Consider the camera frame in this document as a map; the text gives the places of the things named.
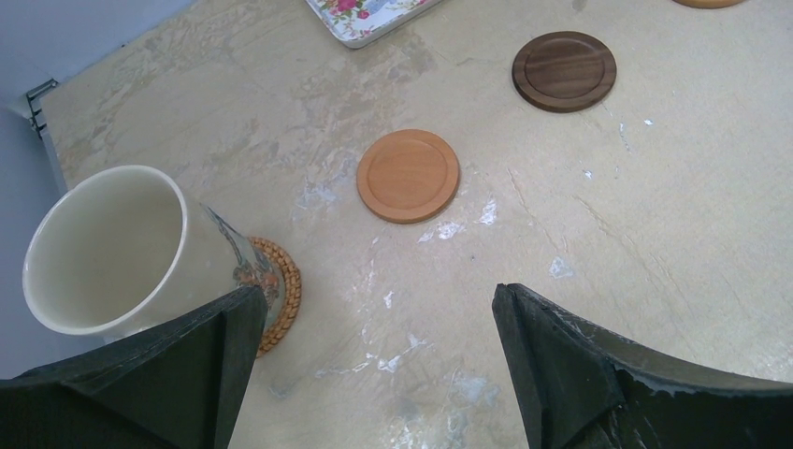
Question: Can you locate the light wooden coaster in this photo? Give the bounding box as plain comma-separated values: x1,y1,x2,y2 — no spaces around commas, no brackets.
356,129,461,224

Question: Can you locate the dark wooden coaster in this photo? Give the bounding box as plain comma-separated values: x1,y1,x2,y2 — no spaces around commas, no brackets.
512,31,617,113

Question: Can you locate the floral tray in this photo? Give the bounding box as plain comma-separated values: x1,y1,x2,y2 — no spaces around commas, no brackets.
306,0,440,50

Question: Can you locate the beige mug with pattern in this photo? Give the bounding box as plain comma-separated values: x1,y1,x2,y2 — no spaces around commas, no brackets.
22,165,285,339

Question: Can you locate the orange coaster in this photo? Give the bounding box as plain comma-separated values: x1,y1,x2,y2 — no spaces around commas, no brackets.
673,0,743,9

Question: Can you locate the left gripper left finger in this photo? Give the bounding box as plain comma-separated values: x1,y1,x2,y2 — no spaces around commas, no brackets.
1,287,268,448

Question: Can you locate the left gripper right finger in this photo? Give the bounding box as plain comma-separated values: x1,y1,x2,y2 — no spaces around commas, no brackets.
492,283,792,448

